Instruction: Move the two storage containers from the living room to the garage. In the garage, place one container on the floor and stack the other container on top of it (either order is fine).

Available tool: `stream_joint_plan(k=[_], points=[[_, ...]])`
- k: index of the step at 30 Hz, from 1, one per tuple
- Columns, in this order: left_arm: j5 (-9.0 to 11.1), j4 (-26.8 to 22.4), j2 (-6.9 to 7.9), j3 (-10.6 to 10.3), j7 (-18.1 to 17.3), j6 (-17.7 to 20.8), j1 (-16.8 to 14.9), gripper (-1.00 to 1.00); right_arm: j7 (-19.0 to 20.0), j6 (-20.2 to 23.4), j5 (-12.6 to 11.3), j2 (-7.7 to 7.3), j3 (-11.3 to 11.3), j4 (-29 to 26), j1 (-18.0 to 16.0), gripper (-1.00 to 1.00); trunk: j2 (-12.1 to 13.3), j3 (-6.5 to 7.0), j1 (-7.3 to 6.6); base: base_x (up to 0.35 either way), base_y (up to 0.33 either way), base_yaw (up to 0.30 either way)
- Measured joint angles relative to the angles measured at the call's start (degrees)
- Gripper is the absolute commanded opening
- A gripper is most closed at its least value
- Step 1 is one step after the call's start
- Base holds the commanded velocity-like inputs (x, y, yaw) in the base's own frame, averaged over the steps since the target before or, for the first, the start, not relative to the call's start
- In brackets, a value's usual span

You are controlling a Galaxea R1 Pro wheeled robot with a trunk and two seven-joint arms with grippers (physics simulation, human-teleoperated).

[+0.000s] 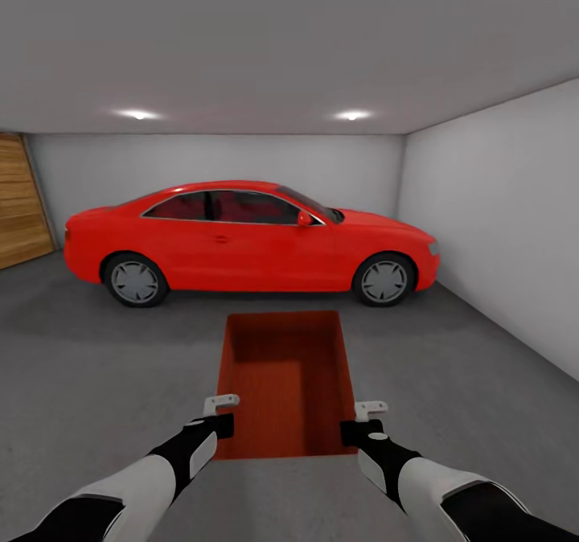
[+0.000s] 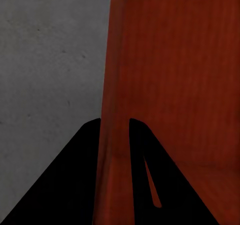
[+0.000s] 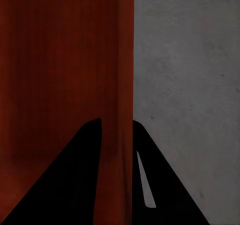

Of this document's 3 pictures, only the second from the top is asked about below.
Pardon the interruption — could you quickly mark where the storage box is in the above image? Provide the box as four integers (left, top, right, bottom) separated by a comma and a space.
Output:
92, 0, 240, 225

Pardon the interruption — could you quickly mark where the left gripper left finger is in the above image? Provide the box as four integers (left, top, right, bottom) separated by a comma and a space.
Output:
0, 118, 101, 225

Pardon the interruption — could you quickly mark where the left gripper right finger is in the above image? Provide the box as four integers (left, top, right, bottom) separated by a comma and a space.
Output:
129, 118, 219, 225

